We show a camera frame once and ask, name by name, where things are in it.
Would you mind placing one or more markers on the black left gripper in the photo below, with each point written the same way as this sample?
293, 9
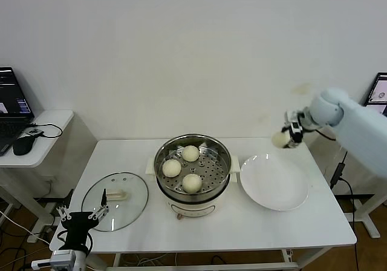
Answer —
79, 227

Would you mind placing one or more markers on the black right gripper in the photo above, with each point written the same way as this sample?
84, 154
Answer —
297, 138

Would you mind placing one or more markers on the white steamed baozi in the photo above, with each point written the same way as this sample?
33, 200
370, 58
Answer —
190, 153
192, 183
280, 139
172, 168

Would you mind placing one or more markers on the round glass pot lid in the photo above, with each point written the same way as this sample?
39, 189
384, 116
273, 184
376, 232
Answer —
115, 195

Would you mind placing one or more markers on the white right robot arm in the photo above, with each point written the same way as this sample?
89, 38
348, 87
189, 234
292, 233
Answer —
362, 126

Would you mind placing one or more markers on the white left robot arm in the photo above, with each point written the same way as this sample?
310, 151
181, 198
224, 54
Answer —
81, 259

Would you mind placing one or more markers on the perforated steel steamer basket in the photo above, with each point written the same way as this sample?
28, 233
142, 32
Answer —
211, 174

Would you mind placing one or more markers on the round white plate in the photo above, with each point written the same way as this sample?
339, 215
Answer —
272, 186

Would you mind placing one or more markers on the white work table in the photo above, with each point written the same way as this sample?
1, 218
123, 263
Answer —
121, 156

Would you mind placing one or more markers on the black computer mouse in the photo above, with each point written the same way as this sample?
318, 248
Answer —
23, 145

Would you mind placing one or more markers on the small black usb hub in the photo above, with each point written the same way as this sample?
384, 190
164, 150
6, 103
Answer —
35, 132

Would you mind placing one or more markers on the white side table with mouse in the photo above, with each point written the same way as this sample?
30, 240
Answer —
51, 122

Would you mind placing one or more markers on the grey laptop with pink windows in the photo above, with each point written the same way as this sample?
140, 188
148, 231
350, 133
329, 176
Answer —
378, 95

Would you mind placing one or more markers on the black laptop with dark screen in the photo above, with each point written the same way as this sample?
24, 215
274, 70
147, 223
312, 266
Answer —
12, 129

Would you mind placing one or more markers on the white electric cooker pot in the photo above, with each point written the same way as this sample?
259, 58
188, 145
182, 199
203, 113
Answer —
193, 209

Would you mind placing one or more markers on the white side table with label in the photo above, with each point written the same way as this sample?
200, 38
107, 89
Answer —
374, 232

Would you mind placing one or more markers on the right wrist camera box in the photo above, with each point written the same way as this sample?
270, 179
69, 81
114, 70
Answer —
291, 116

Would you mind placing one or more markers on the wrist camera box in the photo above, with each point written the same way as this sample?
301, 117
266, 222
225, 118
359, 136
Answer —
291, 116
60, 257

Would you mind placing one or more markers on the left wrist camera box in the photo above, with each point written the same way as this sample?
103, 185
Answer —
60, 257

